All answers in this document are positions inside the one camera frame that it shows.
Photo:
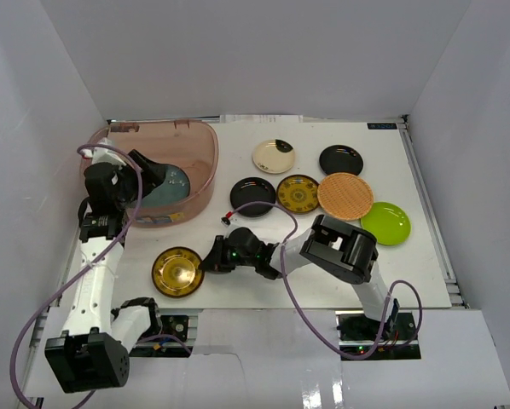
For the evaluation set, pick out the cream and black plate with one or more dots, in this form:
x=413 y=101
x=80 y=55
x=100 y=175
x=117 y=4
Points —
x=274 y=156

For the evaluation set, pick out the yellow patterned plate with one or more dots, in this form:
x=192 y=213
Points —
x=298 y=194
x=176 y=272

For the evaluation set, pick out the white papers at back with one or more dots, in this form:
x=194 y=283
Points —
x=261 y=119

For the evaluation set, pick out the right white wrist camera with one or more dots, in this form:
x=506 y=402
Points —
x=228 y=220

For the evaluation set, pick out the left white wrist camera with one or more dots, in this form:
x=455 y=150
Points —
x=102 y=154

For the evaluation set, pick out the dark blue table label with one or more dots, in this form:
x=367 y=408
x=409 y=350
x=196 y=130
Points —
x=382 y=126

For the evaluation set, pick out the dark blue-grey large plate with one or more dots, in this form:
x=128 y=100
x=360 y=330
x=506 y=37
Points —
x=175 y=188

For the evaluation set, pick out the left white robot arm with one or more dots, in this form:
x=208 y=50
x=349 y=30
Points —
x=93 y=349

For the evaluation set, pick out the pink translucent plastic bin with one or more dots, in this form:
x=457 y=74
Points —
x=186 y=143

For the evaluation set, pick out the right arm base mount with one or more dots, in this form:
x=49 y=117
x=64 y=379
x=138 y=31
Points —
x=357 y=334

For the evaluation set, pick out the woven bamboo plate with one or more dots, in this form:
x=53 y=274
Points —
x=345 y=196

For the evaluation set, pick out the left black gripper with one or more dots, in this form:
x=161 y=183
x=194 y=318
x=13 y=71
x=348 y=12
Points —
x=140 y=177

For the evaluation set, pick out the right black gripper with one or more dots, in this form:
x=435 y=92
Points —
x=216 y=261

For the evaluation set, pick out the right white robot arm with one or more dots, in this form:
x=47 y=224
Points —
x=338 y=248

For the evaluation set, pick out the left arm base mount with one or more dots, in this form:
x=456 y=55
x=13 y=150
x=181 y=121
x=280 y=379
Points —
x=183 y=327

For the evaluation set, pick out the lime green plate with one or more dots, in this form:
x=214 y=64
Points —
x=388 y=223

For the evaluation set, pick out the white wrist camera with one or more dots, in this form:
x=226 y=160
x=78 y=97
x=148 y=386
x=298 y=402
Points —
x=102 y=154
x=228 y=220

